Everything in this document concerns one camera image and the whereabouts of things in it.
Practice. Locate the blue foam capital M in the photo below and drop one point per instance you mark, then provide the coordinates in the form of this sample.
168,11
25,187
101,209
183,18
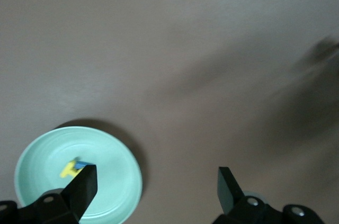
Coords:
80,165

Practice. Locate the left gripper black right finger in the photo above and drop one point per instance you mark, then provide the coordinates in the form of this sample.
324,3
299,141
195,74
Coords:
229,195

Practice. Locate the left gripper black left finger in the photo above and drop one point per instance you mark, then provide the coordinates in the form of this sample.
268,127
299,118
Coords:
84,189

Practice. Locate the yellow foam letter H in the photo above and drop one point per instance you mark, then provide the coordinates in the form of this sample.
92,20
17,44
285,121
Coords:
67,171

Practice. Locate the light green round plate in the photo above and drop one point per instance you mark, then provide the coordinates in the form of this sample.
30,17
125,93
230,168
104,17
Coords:
111,176

